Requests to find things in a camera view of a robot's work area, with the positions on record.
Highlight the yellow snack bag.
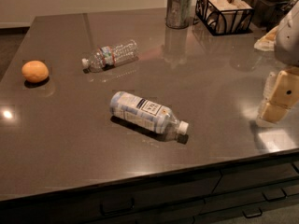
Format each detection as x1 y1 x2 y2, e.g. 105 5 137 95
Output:
254 26 278 51

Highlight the black wire basket with packets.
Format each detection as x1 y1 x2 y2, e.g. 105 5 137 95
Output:
193 0 254 35

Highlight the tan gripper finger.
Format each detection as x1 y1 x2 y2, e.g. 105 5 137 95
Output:
263 72 277 100
259 66 299 123

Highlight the clear crushed water bottle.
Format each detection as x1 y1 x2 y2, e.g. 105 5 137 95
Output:
81 39 138 73

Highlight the dark drawer cabinet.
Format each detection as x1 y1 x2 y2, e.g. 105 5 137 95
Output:
0 153 299 224

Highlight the blue label plastic bottle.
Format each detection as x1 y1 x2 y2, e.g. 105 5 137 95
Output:
110 91 189 135

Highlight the dark box with snacks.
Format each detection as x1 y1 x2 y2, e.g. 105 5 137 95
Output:
244 0 293 31

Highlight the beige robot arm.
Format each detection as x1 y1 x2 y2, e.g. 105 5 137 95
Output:
256 3 299 127

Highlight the metal cup with utensils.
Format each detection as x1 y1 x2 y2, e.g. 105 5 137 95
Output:
165 0 192 29

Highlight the orange fruit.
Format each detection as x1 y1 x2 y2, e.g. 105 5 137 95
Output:
21 61 49 83

